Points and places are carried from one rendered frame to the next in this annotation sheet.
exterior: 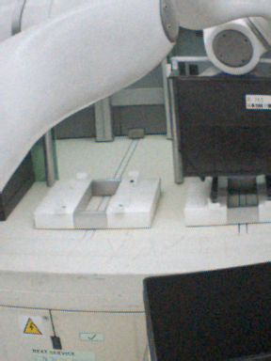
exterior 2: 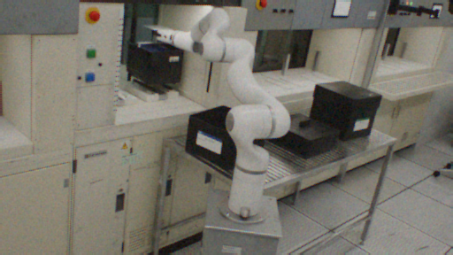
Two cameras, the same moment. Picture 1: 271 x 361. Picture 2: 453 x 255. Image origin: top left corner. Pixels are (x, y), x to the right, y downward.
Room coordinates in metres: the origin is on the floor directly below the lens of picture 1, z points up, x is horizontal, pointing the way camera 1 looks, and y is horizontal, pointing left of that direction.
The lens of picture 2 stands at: (-0.38, 1.58, 1.69)
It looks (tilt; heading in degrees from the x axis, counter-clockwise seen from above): 21 degrees down; 304
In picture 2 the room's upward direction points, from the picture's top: 9 degrees clockwise
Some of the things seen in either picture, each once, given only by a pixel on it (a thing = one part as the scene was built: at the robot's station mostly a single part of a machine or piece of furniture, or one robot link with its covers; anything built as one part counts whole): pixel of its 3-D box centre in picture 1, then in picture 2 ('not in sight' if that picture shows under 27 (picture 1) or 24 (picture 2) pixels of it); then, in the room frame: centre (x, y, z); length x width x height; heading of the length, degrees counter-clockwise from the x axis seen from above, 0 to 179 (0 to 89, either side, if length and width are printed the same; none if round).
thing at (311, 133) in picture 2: not in sight; (303, 131); (0.60, -0.59, 0.83); 0.29 x 0.29 x 0.13; 82
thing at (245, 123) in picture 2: not in sight; (249, 137); (0.42, 0.25, 1.07); 0.19 x 0.12 x 0.24; 61
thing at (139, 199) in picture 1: (99, 199); (108, 95); (1.38, 0.07, 0.89); 0.22 x 0.21 x 0.04; 172
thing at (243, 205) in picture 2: not in sight; (247, 189); (0.40, 0.22, 0.85); 0.19 x 0.19 x 0.18
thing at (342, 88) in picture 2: not in sight; (343, 109); (0.56, -1.01, 0.89); 0.29 x 0.29 x 0.25; 78
